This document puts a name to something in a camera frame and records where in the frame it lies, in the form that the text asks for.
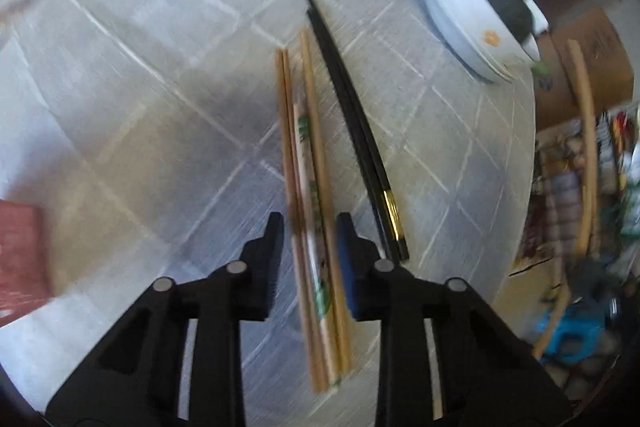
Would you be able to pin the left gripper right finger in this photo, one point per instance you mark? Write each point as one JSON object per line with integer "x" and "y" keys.
{"x": 352, "y": 251}

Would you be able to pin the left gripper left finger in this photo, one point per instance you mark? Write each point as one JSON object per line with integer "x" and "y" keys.
{"x": 266, "y": 260}

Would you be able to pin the black chopstick gold band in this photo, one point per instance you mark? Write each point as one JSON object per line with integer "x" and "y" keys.
{"x": 360, "y": 126}

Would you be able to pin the printed bamboo chopstick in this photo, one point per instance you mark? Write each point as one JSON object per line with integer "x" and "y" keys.
{"x": 316, "y": 247}

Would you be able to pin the pink lattice utensil holder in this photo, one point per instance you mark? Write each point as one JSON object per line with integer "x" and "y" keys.
{"x": 25, "y": 281}

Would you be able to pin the grey checked tablecloth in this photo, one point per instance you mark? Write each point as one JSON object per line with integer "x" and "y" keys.
{"x": 147, "y": 130}

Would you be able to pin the white stacked bowls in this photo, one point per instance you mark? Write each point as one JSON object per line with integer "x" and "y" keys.
{"x": 480, "y": 38}

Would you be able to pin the black wire rack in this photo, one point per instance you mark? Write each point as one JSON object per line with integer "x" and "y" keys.
{"x": 573, "y": 293}

